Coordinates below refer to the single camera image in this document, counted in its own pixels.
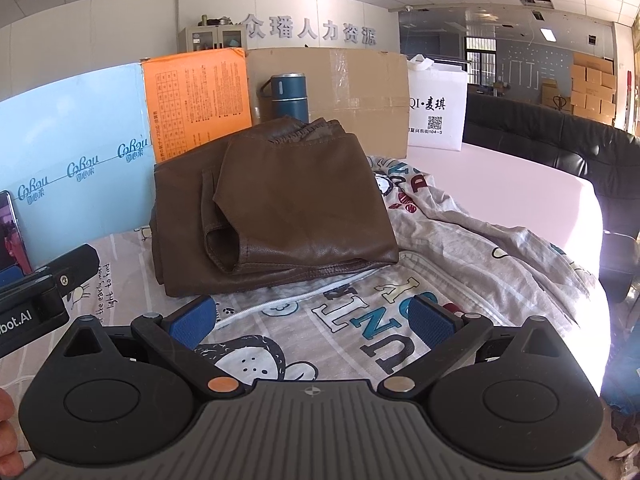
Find person's left hand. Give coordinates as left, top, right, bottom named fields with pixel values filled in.
left=0, top=387, right=23, bottom=476

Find silver wall lettering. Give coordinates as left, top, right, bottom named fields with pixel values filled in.
left=245, top=12, right=377, bottom=47

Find brown cardboard box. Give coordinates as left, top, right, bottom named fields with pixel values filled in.
left=245, top=47, right=412, bottom=161

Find stack of cardboard boxes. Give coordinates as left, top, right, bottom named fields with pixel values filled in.
left=540, top=51, right=618, bottom=126

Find dark blue thermos bottle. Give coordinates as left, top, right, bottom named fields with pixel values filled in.
left=257, top=72, right=311, bottom=123

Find grey glass-door cabinet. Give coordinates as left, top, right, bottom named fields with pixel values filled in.
left=179, top=24, right=248, bottom=55

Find pale pink mattress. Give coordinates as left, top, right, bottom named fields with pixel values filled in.
left=370, top=142, right=613, bottom=396

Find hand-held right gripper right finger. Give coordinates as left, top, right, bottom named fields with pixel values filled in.
left=378, top=296, right=566, bottom=403

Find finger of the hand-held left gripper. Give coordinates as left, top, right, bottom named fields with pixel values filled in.
left=32, top=244, right=101, bottom=293

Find light blue carton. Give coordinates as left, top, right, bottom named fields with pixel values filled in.
left=0, top=61, right=156, bottom=273

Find white tote bag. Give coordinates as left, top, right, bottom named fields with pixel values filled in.
left=406, top=55, right=468, bottom=152

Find black smartphone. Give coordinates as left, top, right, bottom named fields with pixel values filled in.
left=0, top=190, right=32, bottom=273

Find brown leather pants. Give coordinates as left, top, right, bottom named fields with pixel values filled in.
left=150, top=117, right=400, bottom=298

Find grey printed bed sheet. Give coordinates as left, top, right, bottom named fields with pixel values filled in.
left=0, top=155, right=601, bottom=461

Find barred window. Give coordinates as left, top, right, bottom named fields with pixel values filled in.
left=465, top=37, right=497, bottom=86

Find blue plastic bag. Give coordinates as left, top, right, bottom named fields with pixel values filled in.
left=602, top=340, right=640, bottom=411

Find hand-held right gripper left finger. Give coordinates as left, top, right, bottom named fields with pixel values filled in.
left=62, top=296, right=246, bottom=403

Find orange carton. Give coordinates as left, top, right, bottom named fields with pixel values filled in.
left=140, top=47, right=253, bottom=165

